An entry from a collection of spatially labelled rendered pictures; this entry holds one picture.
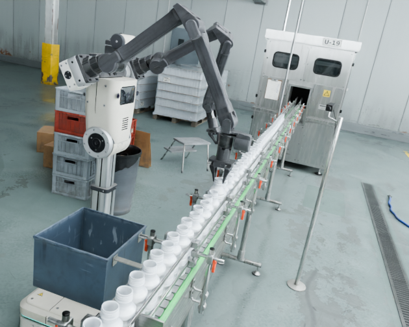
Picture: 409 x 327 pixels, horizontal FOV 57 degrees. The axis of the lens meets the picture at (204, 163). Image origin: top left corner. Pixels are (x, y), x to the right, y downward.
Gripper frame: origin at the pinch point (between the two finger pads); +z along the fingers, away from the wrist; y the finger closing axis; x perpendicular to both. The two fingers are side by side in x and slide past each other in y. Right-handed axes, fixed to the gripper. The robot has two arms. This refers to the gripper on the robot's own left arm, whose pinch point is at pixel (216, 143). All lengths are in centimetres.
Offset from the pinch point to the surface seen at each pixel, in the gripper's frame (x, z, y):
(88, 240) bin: 44, 25, -75
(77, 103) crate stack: 165, -40, 106
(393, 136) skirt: -216, 201, 957
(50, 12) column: 608, -300, 699
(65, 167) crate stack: 197, 21, 105
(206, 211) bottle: -18, 12, -85
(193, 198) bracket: -4, 13, -61
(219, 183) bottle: -19, 6, -67
